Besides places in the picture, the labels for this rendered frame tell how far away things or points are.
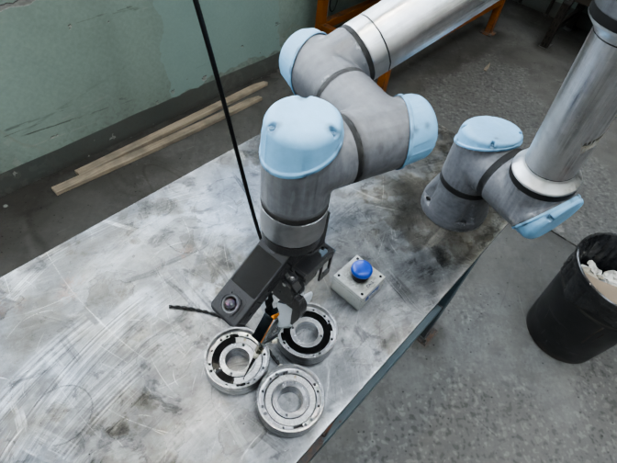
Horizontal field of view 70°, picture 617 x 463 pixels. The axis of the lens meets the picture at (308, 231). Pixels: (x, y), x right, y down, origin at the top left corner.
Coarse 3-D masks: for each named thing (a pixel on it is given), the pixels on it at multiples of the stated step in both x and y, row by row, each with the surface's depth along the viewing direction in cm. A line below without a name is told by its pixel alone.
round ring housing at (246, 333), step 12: (216, 336) 73; (240, 336) 75; (228, 348) 73; (240, 348) 73; (264, 348) 74; (204, 360) 70; (264, 360) 72; (228, 372) 70; (240, 372) 71; (264, 372) 70; (216, 384) 68; (228, 384) 69; (252, 384) 69
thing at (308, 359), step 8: (312, 304) 78; (320, 312) 79; (328, 312) 78; (304, 320) 78; (312, 320) 78; (328, 320) 78; (296, 328) 77; (304, 328) 79; (312, 328) 79; (320, 328) 77; (336, 328) 76; (280, 336) 75; (296, 336) 75; (320, 336) 77; (336, 336) 75; (280, 344) 74; (304, 344) 75; (312, 344) 75; (328, 344) 75; (288, 352) 73; (296, 352) 74; (320, 352) 74; (328, 352) 73; (296, 360) 73; (304, 360) 73; (312, 360) 73; (320, 360) 74
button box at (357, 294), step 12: (348, 264) 84; (336, 276) 82; (348, 276) 82; (372, 276) 83; (384, 276) 83; (336, 288) 84; (348, 288) 81; (360, 288) 81; (372, 288) 81; (348, 300) 83; (360, 300) 80
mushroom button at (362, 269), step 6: (354, 264) 81; (360, 264) 81; (366, 264) 81; (354, 270) 80; (360, 270) 80; (366, 270) 80; (372, 270) 81; (354, 276) 80; (360, 276) 80; (366, 276) 80
